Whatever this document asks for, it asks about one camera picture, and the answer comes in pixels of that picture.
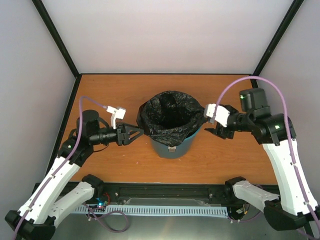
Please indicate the black frame post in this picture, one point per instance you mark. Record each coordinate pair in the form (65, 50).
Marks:
(47, 20)
(279, 33)

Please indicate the black right rear frame post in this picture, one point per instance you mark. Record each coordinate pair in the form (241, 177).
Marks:
(279, 33)

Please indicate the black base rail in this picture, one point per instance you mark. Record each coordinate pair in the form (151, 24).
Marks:
(116, 192)

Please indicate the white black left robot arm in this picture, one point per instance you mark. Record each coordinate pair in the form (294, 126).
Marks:
(39, 217)

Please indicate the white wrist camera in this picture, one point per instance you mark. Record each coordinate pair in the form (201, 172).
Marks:
(116, 113)
(216, 113)

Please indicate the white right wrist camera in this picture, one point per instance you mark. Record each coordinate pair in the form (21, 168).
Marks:
(216, 113)

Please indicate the light blue slotted cable duct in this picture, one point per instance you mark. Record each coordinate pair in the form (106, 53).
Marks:
(161, 211)

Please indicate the small green-lit circuit board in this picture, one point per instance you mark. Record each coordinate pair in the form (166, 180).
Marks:
(103, 201)

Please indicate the metal base plate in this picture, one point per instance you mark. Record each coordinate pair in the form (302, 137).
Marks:
(82, 225)

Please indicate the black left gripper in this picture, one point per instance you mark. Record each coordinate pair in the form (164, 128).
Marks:
(123, 134)

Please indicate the black plastic trash bag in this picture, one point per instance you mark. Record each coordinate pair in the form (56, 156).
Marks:
(170, 117)

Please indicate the black left rear frame post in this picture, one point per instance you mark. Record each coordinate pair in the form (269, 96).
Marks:
(47, 20)

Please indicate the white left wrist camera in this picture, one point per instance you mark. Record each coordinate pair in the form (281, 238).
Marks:
(116, 113)

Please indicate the teal plastic trash bin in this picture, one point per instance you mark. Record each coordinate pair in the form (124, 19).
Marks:
(172, 148)

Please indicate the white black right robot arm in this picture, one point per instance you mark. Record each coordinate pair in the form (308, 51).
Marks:
(294, 206)

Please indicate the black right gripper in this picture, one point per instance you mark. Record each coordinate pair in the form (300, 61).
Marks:
(220, 132)

